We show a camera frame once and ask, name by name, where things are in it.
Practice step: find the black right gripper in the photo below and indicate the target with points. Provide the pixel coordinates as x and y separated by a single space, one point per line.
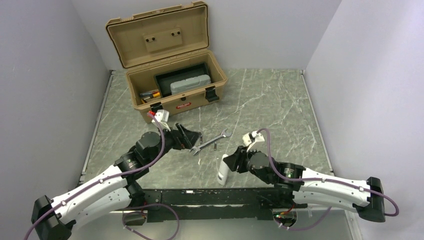
231 160

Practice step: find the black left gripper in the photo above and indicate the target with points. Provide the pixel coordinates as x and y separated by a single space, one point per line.
190 137

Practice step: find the white remote control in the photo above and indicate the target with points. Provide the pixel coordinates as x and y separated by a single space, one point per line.
223 170

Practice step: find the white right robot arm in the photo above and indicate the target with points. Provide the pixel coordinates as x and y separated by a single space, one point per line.
302 185

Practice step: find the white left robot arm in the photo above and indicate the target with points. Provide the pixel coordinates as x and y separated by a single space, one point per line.
114 189

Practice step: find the silver combination wrench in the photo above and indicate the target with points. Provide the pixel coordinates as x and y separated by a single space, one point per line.
195 150

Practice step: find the grey plastic bit case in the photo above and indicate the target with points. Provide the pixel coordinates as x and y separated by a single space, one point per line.
189 84

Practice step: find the black tray in toolbox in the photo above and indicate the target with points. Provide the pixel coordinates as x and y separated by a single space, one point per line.
165 79

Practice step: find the tan plastic toolbox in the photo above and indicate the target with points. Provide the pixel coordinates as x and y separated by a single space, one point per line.
163 40

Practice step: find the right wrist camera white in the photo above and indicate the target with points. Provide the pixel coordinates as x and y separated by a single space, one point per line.
251 138

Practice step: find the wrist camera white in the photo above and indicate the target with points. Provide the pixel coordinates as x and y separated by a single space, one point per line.
251 138
161 119

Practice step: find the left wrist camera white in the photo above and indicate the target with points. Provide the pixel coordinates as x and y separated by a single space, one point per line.
161 119

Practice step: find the orange handled tool in toolbox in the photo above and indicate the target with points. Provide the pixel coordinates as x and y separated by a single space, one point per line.
149 95

